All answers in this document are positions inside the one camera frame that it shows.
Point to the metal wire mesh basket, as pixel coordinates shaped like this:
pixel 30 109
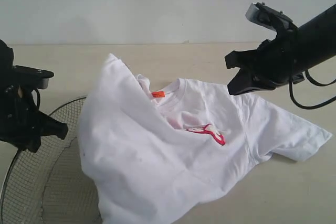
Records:
pixel 49 186

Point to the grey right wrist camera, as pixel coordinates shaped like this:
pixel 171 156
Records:
pixel 262 15

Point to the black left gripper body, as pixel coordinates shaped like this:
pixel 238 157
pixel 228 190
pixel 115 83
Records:
pixel 19 107

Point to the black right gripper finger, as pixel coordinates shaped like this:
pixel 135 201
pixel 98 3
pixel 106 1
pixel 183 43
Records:
pixel 249 59
pixel 245 82

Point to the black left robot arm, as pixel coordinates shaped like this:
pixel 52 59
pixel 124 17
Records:
pixel 5 56

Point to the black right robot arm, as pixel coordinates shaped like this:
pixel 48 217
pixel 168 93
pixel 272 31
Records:
pixel 317 43

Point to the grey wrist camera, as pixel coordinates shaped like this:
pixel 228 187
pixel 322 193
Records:
pixel 262 15
pixel 35 78

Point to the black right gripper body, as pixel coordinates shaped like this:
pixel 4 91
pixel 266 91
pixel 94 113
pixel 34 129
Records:
pixel 273 60

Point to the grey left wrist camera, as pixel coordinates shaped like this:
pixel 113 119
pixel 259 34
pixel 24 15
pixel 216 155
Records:
pixel 35 78

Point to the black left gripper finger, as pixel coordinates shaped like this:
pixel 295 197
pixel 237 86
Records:
pixel 47 126

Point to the white t-shirt red print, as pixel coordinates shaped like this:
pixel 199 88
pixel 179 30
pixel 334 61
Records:
pixel 153 156

